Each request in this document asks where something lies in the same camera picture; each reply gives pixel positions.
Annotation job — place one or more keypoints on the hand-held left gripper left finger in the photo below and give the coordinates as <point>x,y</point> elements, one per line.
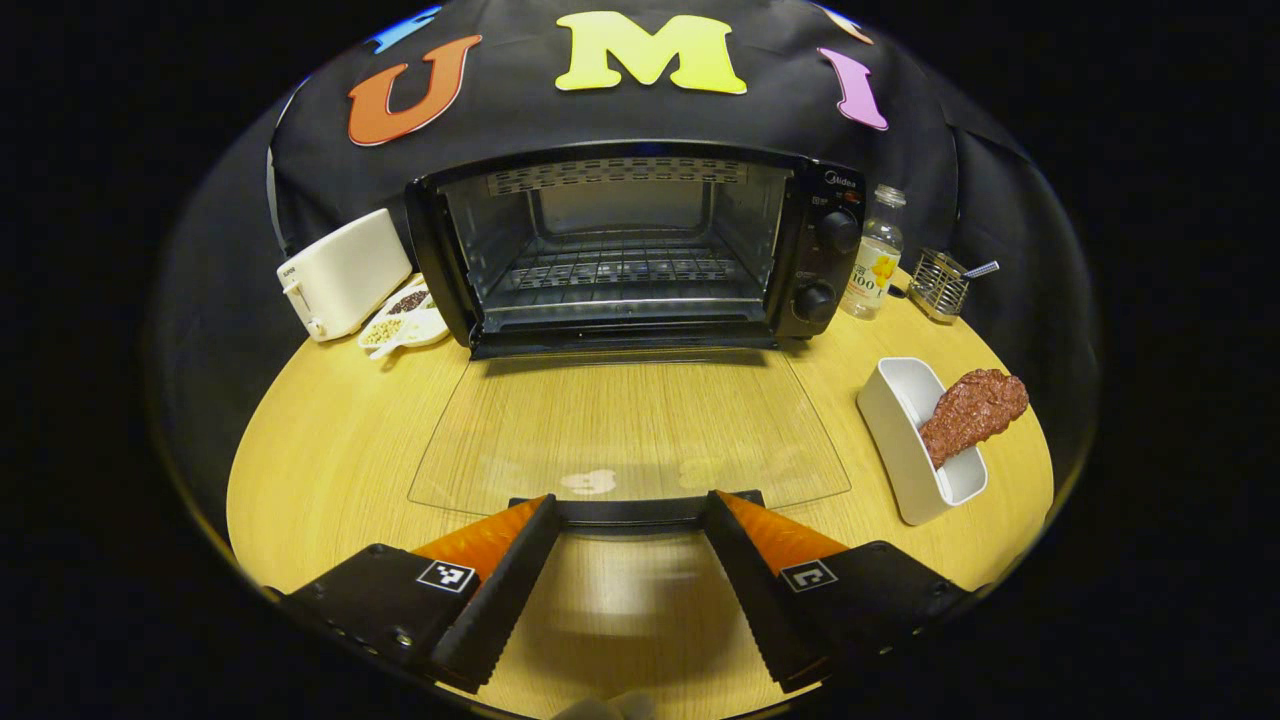
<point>510,590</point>

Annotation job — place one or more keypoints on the white toaster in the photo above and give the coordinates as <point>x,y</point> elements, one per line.
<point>345,270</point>

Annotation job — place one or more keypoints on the black electric oven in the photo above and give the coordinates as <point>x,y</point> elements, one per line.
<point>800,260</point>

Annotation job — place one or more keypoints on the white divided snack plate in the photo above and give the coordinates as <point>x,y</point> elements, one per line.
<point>425,325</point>

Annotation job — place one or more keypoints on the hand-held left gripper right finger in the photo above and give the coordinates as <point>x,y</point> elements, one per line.
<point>760,600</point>

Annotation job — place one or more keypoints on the pile of dark beans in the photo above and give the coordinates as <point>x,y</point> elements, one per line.
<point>408,301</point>

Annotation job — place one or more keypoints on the clear bottle yellow label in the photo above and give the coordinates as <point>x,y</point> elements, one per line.
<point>873,260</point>

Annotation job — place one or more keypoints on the white rectangular dish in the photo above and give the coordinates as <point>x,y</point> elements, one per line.
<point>895,430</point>

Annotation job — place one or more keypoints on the pile of pale beans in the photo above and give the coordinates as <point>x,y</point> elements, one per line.
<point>383,332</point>

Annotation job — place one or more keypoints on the brown meat piece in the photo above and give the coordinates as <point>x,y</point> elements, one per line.
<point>970,410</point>

